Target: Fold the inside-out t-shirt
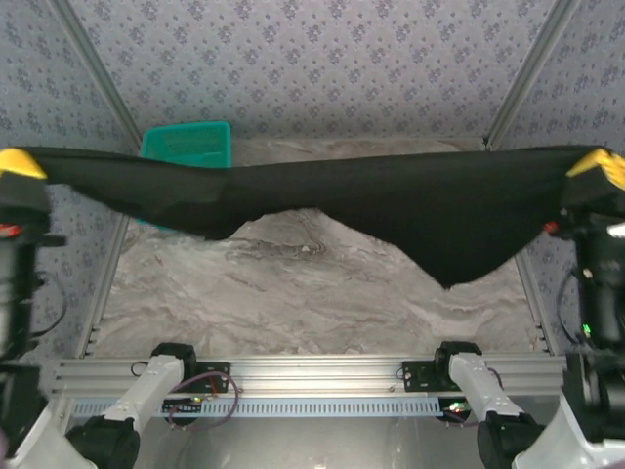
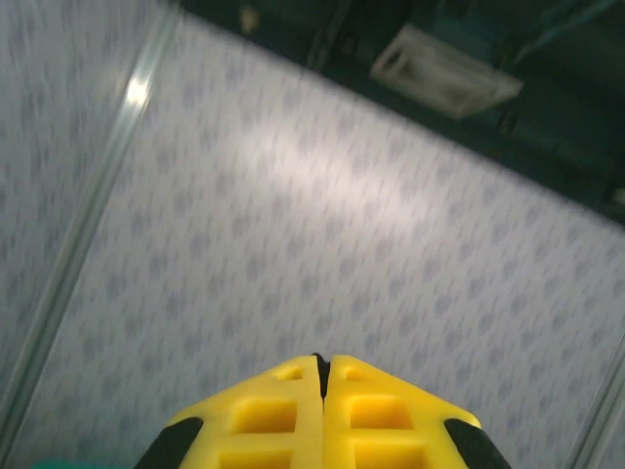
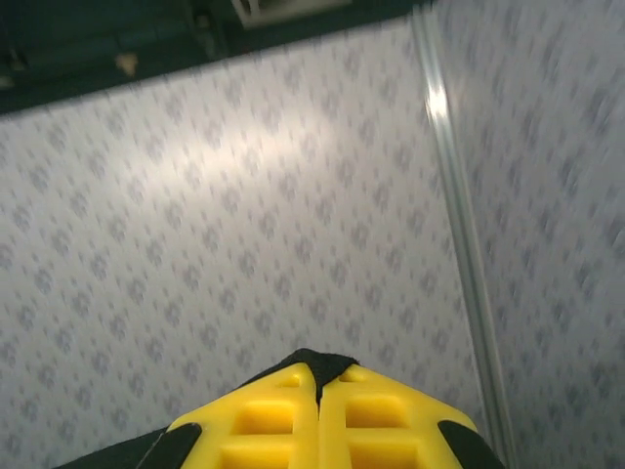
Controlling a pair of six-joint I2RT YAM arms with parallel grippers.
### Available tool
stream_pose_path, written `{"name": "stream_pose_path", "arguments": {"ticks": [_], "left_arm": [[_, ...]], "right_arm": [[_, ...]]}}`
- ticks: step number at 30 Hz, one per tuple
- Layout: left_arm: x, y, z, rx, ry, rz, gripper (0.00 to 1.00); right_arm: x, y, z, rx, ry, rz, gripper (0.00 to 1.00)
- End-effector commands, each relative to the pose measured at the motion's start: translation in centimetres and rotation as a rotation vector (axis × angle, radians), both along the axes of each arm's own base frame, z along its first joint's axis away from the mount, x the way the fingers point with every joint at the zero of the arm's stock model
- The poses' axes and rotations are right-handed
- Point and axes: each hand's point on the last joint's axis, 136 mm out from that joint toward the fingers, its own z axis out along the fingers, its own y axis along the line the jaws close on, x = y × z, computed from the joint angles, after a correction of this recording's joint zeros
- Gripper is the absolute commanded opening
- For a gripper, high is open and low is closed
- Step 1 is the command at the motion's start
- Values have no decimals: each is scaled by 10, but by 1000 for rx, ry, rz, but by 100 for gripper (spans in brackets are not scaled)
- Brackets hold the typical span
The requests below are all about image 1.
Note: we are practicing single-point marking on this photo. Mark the black t-shirt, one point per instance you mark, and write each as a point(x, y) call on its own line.
point(390, 205)

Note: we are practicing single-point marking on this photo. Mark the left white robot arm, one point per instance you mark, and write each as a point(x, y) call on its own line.
point(146, 386)

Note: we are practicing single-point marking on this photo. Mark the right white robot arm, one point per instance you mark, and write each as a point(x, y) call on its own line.
point(478, 386)

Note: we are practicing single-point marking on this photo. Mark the teal plastic basket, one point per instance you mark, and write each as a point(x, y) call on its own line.
point(195, 141)

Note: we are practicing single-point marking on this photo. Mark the small black circuit board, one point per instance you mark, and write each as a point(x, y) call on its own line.
point(183, 408)
point(456, 408)

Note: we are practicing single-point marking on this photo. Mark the aluminium frame post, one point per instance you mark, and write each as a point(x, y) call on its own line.
point(531, 73)
point(100, 73)

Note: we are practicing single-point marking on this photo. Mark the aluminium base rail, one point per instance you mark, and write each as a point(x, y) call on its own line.
point(312, 371)

